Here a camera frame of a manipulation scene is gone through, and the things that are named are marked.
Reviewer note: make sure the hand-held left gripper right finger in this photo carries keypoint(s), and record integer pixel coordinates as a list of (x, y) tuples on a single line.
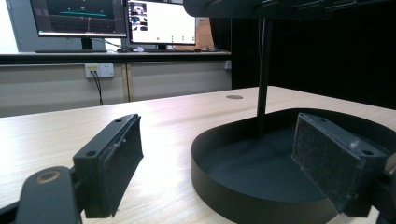
[(327, 161)]

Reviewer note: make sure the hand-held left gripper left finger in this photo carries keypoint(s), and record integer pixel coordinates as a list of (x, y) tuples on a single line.
[(106, 168)]

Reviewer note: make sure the black two-tier tray stand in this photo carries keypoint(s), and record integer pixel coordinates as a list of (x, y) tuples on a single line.
[(255, 174)]

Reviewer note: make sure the black curtain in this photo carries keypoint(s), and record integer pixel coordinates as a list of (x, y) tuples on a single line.
[(327, 59)]

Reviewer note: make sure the dark background desk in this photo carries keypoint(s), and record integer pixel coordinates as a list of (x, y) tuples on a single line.
[(93, 58)]

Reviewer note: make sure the round grey table grommet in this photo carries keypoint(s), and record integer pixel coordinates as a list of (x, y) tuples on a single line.
[(234, 97)]

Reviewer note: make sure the black computer mouse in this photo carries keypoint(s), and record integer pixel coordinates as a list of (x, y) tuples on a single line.
[(122, 50)]

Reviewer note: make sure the black keyboard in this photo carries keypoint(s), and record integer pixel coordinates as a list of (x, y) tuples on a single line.
[(70, 51)]

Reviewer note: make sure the computer monitor with dark screen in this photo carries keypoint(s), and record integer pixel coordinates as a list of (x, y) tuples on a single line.
[(77, 15)]

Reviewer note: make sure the computer monitor with white screen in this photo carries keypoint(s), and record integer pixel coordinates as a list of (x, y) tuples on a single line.
[(165, 21)]

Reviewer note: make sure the brown cardboard box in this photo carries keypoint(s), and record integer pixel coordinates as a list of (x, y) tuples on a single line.
[(204, 34)]

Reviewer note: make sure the white wall socket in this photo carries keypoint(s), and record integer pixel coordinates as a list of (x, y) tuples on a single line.
[(104, 70)]

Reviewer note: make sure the small white wall switch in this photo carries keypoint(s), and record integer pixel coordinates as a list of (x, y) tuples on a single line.
[(228, 64)]

